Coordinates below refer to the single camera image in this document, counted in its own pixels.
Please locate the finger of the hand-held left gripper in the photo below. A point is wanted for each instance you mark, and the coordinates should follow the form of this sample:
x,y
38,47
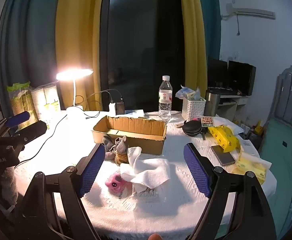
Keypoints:
x,y
33,130
18,118

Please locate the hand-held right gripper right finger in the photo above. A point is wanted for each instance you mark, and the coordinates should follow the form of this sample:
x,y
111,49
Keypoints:
x,y
197,170

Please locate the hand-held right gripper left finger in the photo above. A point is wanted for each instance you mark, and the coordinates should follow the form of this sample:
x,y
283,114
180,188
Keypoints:
x,y
93,170

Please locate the pink plush toy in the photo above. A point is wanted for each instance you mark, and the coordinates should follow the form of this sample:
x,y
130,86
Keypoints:
x,y
113,182

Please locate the grey baby socks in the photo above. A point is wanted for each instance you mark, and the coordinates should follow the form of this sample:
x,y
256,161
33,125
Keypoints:
x,y
108,142

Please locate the grey dotted sock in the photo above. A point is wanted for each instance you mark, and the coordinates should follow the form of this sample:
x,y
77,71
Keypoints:
x,y
121,146

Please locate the white towel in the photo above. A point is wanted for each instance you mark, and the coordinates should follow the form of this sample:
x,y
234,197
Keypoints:
x,y
148,172

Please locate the cardboard box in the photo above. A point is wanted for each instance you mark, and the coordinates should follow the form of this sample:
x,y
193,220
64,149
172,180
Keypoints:
x,y
136,125

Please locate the person's right hand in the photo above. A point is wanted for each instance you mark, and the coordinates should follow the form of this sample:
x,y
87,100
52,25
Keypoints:
x,y
156,237

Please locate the green topped paper cup pack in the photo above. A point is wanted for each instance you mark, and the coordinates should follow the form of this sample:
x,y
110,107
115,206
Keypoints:
x,y
21,100

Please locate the dark phone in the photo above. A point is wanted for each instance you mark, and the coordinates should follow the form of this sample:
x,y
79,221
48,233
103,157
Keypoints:
x,y
223,155

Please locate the tree print paper cup pack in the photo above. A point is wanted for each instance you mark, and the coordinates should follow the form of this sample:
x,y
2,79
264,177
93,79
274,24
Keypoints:
x,y
45,97

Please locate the black round case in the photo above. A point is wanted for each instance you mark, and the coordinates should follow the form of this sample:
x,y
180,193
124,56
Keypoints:
x,y
192,128

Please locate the checkered card box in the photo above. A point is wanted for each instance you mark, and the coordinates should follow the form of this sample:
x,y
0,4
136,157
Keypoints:
x,y
207,121

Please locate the small red box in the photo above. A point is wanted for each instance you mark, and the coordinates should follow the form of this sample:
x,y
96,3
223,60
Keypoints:
x,y
195,119

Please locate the yellow tissue pack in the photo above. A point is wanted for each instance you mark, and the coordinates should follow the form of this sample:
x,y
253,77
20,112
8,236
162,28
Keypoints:
x,y
250,167

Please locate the white perforated basket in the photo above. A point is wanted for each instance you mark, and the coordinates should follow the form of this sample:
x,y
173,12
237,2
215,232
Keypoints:
x,y
193,108

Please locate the white charger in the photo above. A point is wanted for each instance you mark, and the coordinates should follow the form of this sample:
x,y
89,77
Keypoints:
x,y
112,108

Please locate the steel tumbler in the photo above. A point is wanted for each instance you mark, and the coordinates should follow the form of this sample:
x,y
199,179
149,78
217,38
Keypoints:
x,y
212,103

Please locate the white desk lamp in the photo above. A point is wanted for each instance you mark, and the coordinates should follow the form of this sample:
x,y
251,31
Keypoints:
x,y
73,73

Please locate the white power strip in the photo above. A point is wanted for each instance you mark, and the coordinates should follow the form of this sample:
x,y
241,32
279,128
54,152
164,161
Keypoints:
x,y
136,112

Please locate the white computer desk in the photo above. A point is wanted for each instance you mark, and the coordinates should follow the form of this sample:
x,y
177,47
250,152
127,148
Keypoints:
x,y
232,105

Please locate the crumpled snack packets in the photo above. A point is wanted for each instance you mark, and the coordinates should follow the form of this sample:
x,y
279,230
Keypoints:
x,y
184,92

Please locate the clear water bottle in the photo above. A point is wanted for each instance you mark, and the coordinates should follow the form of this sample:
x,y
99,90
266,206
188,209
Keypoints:
x,y
165,97

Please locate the teal panel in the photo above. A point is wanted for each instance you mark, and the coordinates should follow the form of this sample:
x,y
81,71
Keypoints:
x,y
280,160

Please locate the teal curtain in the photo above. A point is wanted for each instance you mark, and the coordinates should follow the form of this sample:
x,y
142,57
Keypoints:
x,y
28,35
211,17

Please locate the black monitor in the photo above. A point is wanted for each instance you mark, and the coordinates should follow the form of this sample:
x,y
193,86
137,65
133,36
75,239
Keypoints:
x,y
217,73
240,78

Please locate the yellow curtain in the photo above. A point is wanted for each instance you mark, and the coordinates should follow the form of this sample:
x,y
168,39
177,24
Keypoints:
x,y
193,30
78,30

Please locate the grey folded bed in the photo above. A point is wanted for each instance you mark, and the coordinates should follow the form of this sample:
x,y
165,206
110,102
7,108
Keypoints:
x,y
285,92

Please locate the dark glass window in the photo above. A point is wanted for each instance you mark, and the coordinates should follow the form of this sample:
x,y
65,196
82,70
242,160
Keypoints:
x,y
143,42

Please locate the white air conditioner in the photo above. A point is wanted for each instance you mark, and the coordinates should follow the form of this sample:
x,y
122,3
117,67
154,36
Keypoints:
x,y
253,12

